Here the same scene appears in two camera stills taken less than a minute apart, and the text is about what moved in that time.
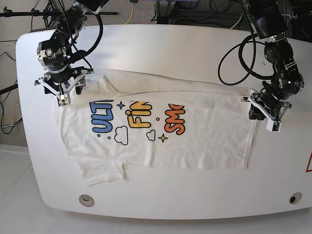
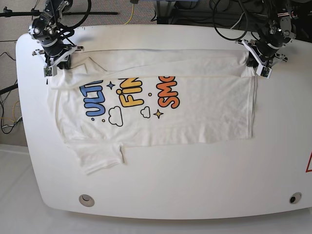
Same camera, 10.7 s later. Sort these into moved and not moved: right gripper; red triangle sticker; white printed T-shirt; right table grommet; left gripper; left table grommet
Moved: left gripper; right gripper; white printed T-shirt
Not moved: left table grommet; red triangle sticker; right table grommet
